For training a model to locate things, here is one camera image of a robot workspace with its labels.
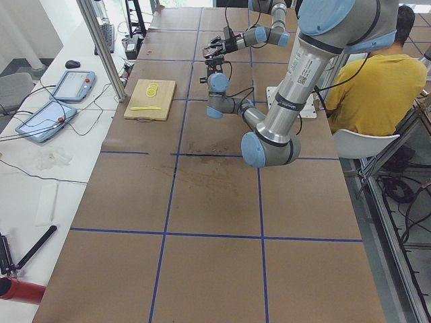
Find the black keyboard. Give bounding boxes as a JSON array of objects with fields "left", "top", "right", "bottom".
[{"left": 99, "top": 24, "right": 115, "bottom": 53}]

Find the person in yellow shirt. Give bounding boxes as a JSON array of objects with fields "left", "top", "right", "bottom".
[{"left": 325, "top": 5, "right": 427, "bottom": 137}]

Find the blue teach pendant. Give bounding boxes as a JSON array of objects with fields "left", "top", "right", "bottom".
[
  {"left": 15, "top": 100, "right": 77, "bottom": 143},
  {"left": 50, "top": 70, "right": 96, "bottom": 103}
]

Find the aluminium frame post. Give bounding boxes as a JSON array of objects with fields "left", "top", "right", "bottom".
[{"left": 76, "top": 0, "right": 126, "bottom": 102}]

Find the white chair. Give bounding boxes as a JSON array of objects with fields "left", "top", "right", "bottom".
[{"left": 333, "top": 129, "right": 399, "bottom": 159}]

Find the black purple tool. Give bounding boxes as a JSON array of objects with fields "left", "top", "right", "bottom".
[{"left": 0, "top": 224, "right": 58, "bottom": 277}]

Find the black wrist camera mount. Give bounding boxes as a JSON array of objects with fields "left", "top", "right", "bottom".
[{"left": 223, "top": 26, "right": 235, "bottom": 40}]

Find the lower blue teach pendant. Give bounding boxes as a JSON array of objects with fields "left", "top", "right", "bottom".
[{"left": 15, "top": 100, "right": 77, "bottom": 143}]

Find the bamboo cutting board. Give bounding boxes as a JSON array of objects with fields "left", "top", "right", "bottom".
[{"left": 124, "top": 79, "right": 176, "bottom": 121}]

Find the lemon slice four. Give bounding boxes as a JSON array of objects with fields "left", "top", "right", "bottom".
[{"left": 145, "top": 89, "right": 157, "bottom": 98}]

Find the upper blue teach pendant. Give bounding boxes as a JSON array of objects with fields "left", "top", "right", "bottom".
[{"left": 50, "top": 70, "right": 96, "bottom": 103}]

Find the black computer mouse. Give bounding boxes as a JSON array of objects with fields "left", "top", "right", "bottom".
[{"left": 65, "top": 60, "right": 81, "bottom": 69}]

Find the yellow plastic knife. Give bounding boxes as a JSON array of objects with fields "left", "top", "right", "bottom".
[{"left": 130, "top": 106, "right": 162, "bottom": 111}]

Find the red bottle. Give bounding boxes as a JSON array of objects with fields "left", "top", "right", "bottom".
[{"left": 1, "top": 277, "right": 46, "bottom": 305}]

